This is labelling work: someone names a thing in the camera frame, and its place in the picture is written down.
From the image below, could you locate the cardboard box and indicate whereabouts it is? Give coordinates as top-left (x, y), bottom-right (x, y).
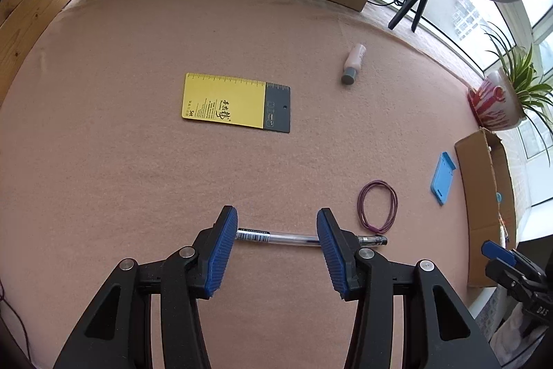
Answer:
top-left (454, 128), bottom-right (518, 288)

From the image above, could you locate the white window frame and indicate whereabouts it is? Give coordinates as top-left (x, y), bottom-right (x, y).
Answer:
top-left (376, 0), bottom-right (553, 223)

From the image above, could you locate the red and white flowerpot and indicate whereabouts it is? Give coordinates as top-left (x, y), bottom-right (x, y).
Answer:
top-left (469, 68), bottom-right (528, 130)

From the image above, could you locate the clear black gel pen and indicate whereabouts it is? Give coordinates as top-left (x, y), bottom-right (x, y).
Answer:
top-left (235, 227), bottom-right (388, 247)

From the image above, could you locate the person's right hand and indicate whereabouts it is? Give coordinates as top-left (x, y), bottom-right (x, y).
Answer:
top-left (493, 303), bottom-right (547, 358)

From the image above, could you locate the blue phone stand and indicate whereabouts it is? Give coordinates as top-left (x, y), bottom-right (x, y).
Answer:
top-left (429, 152), bottom-right (458, 206)

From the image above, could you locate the dark hair tie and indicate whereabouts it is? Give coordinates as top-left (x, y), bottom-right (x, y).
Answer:
top-left (358, 179), bottom-right (398, 233)

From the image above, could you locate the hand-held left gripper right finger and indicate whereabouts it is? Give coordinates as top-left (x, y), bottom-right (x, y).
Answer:
top-left (316, 208), bottom-right (493, 369)

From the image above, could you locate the green spider plant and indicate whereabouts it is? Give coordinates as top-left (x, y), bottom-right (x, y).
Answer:
top-left (479, 21), bottom-right (553, 162)

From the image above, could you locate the yellow and grey ruler card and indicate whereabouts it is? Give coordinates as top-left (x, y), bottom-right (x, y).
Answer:
top-left (180, 72), bottom-right (291, 133)

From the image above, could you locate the small pink bottle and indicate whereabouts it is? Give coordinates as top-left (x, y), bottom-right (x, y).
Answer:
top-left (341, 44), bottom-right (367, 86)

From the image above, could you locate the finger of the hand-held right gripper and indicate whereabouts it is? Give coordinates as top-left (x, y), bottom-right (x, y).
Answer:
top-left (485, 259), bottom-right (536, 303)
top-left (481, 239), bottom-right (543, 279)

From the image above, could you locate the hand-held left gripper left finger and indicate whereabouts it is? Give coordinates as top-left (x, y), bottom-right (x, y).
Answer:
top-left (54, 205), bottom-right (239, 369)

